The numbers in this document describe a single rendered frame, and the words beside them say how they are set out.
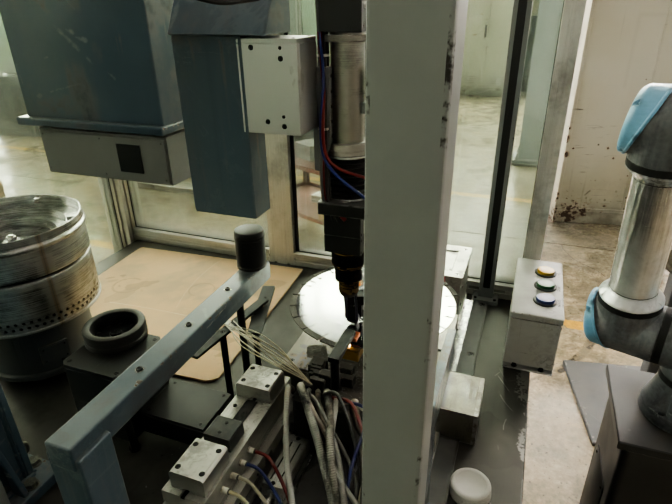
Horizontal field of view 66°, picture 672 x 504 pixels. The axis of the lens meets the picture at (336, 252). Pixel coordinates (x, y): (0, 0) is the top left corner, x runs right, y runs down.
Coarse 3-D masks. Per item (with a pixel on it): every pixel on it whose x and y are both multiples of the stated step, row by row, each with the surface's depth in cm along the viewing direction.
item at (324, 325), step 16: (304, 288) 113; (320, 288) 113; (336, 288) 113; (304, 304) 107; (320, 304) 107; (336, 304) 107; (448, 304) 106; (304, 320) 102; (320, 320) 102; (336, 320) 102; (448, 320) 101; (336, 336) 97
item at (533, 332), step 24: (528, 264) 133; (552, 264) 133; (528, 288) 122; (528, 312) 113; (552, 312) 113; (528, 336) 114; (552, 336) 112; (504, 360) 119; (528, 360) 117; (552, 360) 115
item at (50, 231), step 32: (0, 224) 119; (32, 224) 122; (64, 224) 107; (0, 256) 99; (32, 256) 103; (64, 256) 108; (0, 288) 103; (32, 288) 105; (64, 288) 110; (96, 288) 120; (0, 320) 105; (32, 320) 107; (64, 320) 112; (0, 352) 113; (32, 352) 113; (64, 352) 117
